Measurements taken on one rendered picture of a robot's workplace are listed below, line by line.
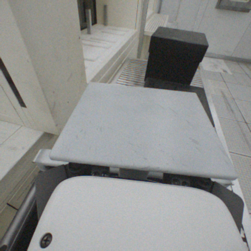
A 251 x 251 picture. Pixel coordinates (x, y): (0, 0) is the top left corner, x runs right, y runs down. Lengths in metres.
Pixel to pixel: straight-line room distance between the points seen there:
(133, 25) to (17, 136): 1.49
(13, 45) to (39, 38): 0.05
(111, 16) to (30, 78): 1.49
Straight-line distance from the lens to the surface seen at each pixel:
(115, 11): 1.75
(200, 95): 0.73
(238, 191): 0.60
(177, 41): 0.86
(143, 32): 1.86
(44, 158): 0.20
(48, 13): 0.37
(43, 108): 0.39
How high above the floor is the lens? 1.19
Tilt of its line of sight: 45 degrees down
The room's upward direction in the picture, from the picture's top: 6 degrees clockwise
